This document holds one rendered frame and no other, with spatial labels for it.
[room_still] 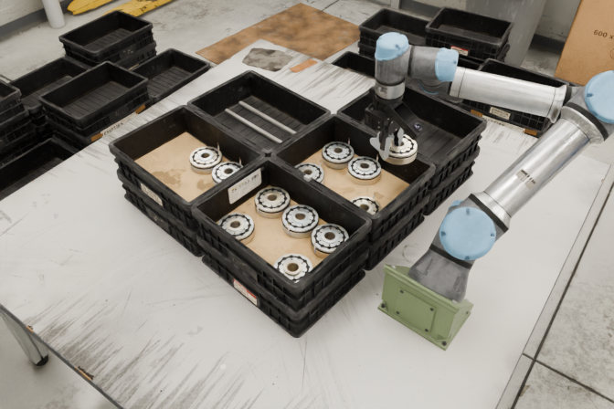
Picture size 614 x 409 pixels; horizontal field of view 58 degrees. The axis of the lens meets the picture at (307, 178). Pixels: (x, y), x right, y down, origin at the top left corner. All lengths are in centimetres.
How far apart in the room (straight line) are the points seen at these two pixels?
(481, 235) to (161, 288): 89
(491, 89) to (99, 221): 124
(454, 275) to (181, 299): 74
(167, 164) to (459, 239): 97
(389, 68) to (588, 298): 166
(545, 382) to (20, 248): 190
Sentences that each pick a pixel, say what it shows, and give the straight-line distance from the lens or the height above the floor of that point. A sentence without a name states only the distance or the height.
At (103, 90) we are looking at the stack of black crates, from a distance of 292.
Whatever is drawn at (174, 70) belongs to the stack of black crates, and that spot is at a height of 38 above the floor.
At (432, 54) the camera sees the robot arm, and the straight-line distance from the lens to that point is 136.
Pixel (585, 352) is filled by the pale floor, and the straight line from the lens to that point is 256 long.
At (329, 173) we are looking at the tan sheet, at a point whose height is 83.
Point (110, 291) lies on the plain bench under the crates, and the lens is 170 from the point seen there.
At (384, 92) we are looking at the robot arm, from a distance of 142.
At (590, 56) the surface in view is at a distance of 407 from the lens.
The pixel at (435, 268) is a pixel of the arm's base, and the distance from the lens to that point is 143.
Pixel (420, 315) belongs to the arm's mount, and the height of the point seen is 78.
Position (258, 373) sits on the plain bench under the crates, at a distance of 148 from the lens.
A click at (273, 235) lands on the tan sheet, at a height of 83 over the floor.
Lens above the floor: 199
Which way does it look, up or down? 42 degrees down
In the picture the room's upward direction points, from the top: straight up
